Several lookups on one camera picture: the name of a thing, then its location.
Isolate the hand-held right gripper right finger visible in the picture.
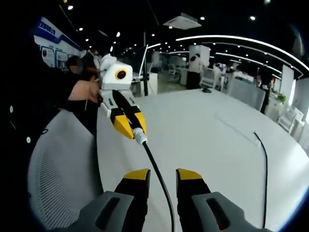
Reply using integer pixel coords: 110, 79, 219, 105
175, 168, 274, 232

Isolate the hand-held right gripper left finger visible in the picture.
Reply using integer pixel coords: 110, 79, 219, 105
72, 168, 152, 232

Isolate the white mesh chair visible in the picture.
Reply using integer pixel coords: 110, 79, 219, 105
27, 109, 105, 230

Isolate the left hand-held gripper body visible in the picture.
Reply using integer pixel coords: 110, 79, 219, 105
98, 54, 133, 91

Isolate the black cable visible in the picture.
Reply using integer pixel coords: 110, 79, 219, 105
141, 131, 269, 232

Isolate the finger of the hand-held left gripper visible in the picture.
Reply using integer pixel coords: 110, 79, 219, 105
99, 89, 135, 140
120, 89, 148, 136

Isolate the white table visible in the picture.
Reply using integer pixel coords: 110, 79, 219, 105
96, 88, 309, 232

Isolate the white cable gland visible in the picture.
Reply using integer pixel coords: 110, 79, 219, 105
132, 127, 148, 145

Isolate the person's left forearm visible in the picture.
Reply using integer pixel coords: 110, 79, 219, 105
28, 67, 80, 104

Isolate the white office chair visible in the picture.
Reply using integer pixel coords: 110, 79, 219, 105
199, 65, 222, 92
277, 107, 305, 136

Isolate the person's body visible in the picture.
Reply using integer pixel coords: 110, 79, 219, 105
0, 29, 97, 232

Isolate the grey office partition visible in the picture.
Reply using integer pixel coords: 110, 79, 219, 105
227, 77, 266, 112

